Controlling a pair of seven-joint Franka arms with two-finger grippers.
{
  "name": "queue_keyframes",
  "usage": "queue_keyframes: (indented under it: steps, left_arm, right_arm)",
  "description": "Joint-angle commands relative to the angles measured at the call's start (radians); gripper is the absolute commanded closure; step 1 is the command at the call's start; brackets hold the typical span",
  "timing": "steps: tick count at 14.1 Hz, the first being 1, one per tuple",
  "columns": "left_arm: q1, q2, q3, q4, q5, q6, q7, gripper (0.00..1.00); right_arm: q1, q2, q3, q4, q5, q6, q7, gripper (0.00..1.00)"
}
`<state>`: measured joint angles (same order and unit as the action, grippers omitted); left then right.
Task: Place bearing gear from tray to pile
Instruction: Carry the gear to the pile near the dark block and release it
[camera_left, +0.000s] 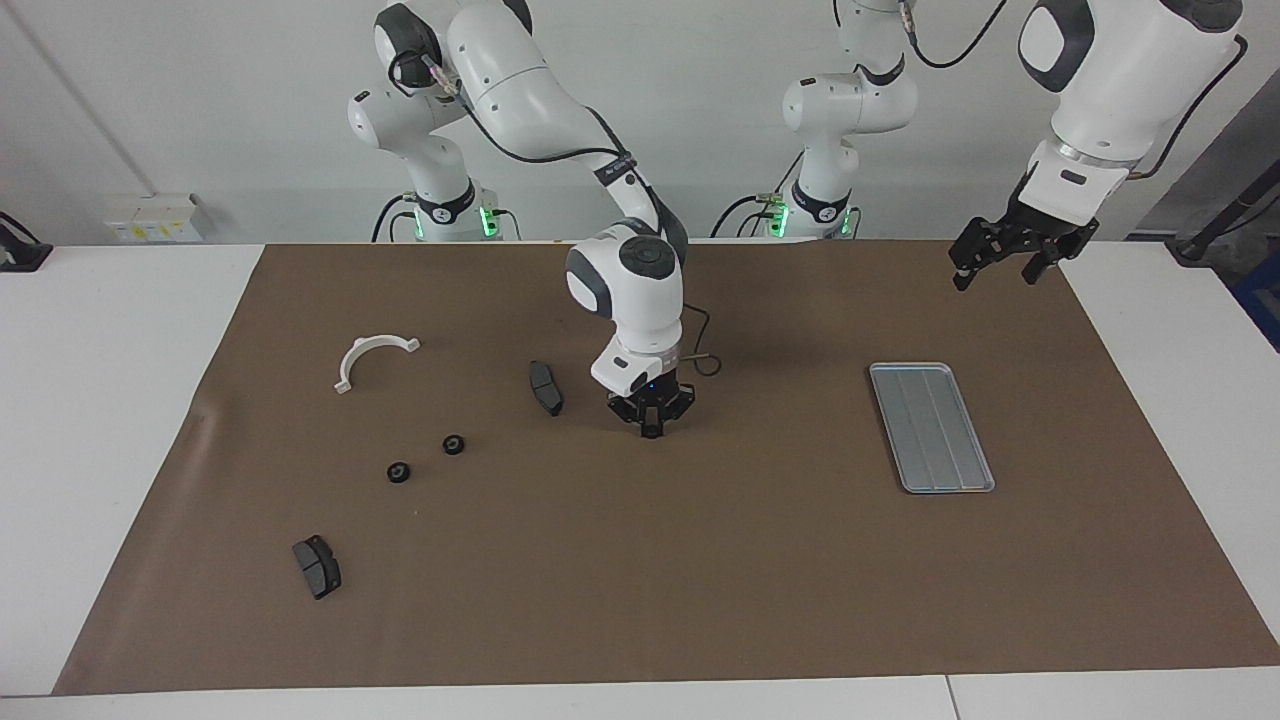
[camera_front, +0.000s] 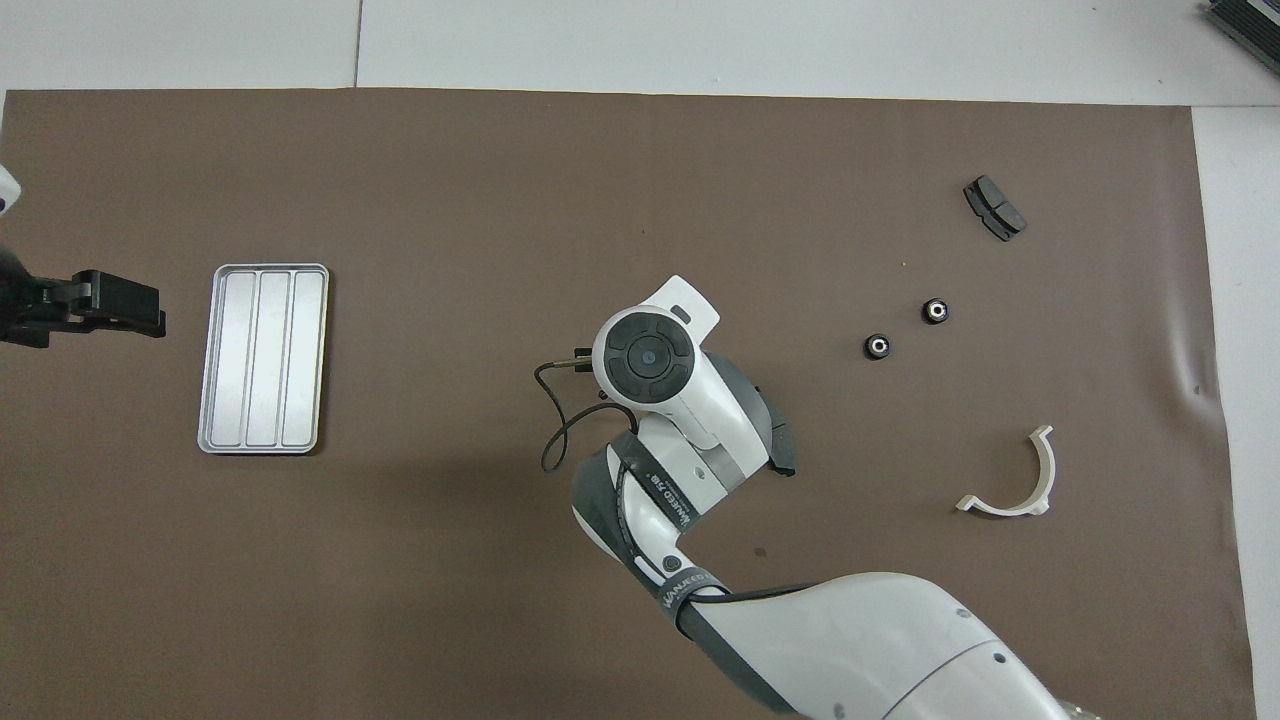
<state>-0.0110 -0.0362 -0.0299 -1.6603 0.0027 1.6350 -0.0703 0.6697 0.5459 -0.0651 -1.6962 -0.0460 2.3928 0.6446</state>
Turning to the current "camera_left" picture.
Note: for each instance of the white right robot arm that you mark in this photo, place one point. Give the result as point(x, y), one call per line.
point(640, 300)

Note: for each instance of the short dark grey brake pad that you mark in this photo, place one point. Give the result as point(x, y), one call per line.
point(317, 567)

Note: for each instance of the long dark grey brake pad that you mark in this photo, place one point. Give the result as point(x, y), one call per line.
point(545, 388)

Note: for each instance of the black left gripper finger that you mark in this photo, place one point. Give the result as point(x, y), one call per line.
point(1042, 262)
point(968, 252)

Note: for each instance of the brown paper table mat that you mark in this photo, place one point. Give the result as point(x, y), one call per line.
point(700, 550)

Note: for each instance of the black table clamp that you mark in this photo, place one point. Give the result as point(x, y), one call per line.
point(20, 252)

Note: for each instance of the silver metal tray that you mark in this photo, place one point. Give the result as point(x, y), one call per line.
point(935, 430)

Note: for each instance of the white semicircular plastic bracket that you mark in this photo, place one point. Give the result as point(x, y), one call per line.
point(352, 358)

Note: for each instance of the black stand pole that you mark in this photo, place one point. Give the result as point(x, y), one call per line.
point(1225, 225)

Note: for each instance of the blue crate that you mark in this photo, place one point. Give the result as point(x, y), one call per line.
point(1262, 305)

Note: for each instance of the white wall socket box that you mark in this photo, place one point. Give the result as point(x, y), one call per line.
point(155, 218)

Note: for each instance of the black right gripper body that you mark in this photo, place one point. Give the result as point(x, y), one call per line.
point(650, 398)

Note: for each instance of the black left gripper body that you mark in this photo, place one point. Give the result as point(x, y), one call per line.
point(1040, 225)

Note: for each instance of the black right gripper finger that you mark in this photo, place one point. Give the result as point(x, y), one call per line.
point(643, 420)
point(660, 420)

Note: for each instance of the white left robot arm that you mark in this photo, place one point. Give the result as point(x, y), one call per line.
point(1120, 70)

